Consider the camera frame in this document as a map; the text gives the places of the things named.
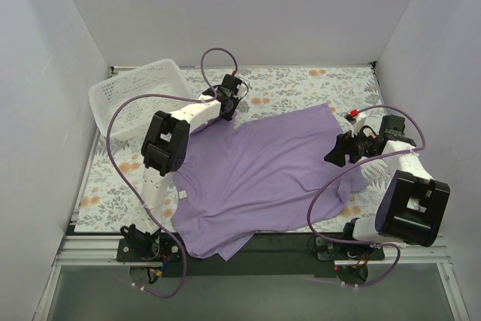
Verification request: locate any purple t-shirt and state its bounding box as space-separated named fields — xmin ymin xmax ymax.
xmin=171 ymin=104 xmax=366 ymax=259

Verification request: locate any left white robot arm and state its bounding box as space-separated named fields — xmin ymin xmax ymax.
xmin=121 ymin=74 xmax=249 ymax=260

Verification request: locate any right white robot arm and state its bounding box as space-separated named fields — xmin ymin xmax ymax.
xmin=314 ymin=110 xmax=450 ymax=262

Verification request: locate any white plastic basket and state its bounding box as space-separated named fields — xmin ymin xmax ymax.
xmin=88 ymin=59 xmax=194 ymax=141

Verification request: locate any floral table mat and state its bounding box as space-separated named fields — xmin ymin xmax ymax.
xmin=68 ymin=67 xmax=391 ymax=234

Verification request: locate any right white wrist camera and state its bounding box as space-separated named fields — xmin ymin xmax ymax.
xmin=344 ymin=109 xmax=367 ymax=136

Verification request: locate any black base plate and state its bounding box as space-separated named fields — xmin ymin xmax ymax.
xmin=116 ymin=229 xmax=385 ymax=280

